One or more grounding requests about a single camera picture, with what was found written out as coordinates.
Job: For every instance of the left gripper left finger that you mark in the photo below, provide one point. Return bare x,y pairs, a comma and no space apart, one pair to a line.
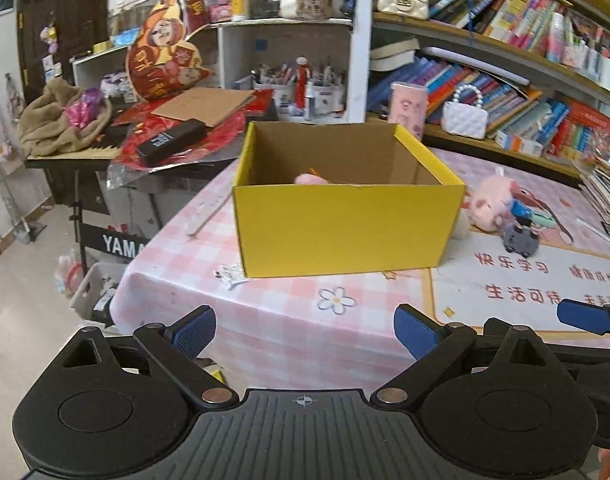
173,348

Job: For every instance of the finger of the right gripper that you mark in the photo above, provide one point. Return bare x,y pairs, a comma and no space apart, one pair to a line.
592,319

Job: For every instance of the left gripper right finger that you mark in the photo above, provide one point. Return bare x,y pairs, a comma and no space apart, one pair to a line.
438,350

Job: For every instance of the grey toy car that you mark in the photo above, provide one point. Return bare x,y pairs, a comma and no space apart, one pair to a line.
521,240

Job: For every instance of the white sponge block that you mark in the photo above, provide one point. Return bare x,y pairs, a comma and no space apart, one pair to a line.
462,226

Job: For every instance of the blue orange toy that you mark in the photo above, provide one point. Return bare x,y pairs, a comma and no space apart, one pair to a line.
521,211

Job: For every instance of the large pink pig plush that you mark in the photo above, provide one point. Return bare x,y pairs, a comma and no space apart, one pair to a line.
491,202

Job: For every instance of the small pink chick plush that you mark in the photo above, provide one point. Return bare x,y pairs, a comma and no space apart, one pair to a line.
311,177

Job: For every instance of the black keyboard piano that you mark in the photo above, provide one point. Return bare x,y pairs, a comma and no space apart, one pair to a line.
75,180

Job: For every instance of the pink checkered table mat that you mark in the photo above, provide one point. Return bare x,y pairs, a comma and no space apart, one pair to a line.
337,331

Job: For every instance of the stack of papers and booklets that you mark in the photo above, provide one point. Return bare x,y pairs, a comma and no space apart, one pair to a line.
596,188

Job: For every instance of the yellow cardboard box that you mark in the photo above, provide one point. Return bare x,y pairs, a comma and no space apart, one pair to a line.
390,203

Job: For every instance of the orange white small carton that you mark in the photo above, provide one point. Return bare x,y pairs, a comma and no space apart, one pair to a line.
517,144

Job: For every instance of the black rectangular box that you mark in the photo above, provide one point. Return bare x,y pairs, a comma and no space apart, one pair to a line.
171,141

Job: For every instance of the white quilted pearl handbag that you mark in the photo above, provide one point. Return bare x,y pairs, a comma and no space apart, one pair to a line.
461,119

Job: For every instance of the pink sticker cylinder container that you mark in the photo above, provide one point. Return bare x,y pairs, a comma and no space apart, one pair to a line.
408,107

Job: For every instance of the brown cardboard sheet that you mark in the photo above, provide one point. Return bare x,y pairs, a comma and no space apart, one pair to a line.
208,105

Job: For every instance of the pink purple ribbon bundle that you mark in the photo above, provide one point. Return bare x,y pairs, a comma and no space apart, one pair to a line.
84,111

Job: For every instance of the beige towel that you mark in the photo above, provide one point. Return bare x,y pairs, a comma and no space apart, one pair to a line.
44,128

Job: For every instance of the white pen holder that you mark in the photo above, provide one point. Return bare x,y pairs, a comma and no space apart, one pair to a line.
305,95

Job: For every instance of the wooden bookshelf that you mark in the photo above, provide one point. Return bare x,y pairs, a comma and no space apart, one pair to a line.
523,67

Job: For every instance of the white rolled paper tube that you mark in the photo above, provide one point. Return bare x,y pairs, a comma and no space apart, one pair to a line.
451,56

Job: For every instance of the red fortune god decoration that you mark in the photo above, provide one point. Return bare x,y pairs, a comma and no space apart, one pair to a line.
162,60

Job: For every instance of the white cubby shelf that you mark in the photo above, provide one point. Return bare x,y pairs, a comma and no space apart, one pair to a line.
235,51

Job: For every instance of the red white figurine pen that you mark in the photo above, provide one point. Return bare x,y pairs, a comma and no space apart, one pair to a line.
303,75

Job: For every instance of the white yellow bottle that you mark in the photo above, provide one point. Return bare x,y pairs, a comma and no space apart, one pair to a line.
240,10

